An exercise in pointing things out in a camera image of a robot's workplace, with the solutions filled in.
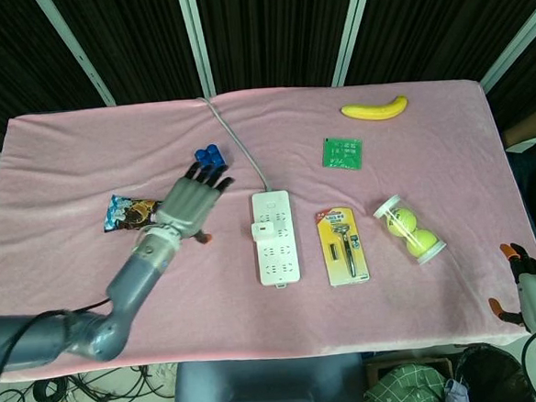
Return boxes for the grey power strip cable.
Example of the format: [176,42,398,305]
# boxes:
[195,92,276,198]

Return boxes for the brown chocolate snack packet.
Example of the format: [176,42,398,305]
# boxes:
[100,191,166,235]

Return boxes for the white power strip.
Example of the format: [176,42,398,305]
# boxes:
[250,188,303,291]

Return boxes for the blue building block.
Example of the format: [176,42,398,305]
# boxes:
[194,142,228,169]

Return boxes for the pink table cloth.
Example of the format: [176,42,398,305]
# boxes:
[0,70,536,382]

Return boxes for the white partition post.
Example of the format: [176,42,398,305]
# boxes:
[35,0,117,112]
[174,0,218,99]
[325,0,383,88]
[473,0,536,94]

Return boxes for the green square sachet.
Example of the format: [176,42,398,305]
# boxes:
[319,135,365,173]

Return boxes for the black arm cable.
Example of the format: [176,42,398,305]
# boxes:
[0,297,117,398]

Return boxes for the yellow banana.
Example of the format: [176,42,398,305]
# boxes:
[339,94,410,125]

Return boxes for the razor in yellow blister pack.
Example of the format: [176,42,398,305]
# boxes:
[315,206,373,289]

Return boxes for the green plaid cloth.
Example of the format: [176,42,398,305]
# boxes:
[360,362,453,402]

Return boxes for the brown cardboard box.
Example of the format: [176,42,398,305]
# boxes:
[363,353,454,391]

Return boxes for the clear tennis ball tube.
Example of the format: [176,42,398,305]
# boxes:
[371,191,450,270]

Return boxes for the black bin bag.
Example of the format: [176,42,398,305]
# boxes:
[452,341,536,402]

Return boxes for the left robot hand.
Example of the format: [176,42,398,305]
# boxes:
[148,160,240,250]

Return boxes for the white charger adapter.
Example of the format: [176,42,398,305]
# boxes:
[250,221,276,243]

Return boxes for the yellow tennis ball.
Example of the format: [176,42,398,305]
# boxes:
[406,228,441,259]
[385,207,419,239]

